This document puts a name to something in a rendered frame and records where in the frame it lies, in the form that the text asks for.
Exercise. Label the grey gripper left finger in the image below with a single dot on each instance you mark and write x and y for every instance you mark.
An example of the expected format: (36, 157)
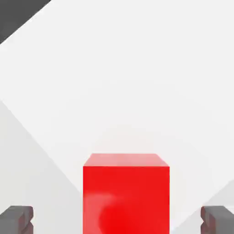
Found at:
(14, 219)

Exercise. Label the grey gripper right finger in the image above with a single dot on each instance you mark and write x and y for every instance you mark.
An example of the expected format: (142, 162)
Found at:
(219, 220)

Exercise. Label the small red cube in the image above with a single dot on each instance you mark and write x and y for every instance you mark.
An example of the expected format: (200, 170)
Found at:
(126, 197)

